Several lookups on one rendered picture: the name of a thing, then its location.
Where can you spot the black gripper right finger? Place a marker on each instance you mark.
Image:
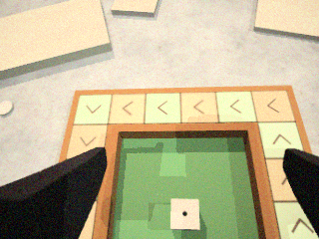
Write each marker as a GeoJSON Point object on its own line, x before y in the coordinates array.
{"type": "Point", "coordinates": [301, 169]}

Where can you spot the white die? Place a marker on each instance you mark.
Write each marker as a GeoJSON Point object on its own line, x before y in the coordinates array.
{"type": "Point", "coordinates": [184, 215]}

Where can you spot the beige flat square block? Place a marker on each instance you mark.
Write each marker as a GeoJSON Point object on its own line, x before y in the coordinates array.
{"type": "Point", "coordinates": [139, 8]}

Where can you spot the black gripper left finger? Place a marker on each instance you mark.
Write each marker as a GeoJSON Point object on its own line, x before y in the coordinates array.
{"type": "Point", "coordinates": [55, 202]}

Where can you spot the beige flat rectangular block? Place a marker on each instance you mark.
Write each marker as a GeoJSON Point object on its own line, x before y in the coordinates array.
{"type": "Point", "coordinates": [50, 36]}

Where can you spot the orange square board track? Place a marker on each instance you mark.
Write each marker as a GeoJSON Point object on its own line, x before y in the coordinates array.
{"type": "Point", "coordinates": [293, 103]}

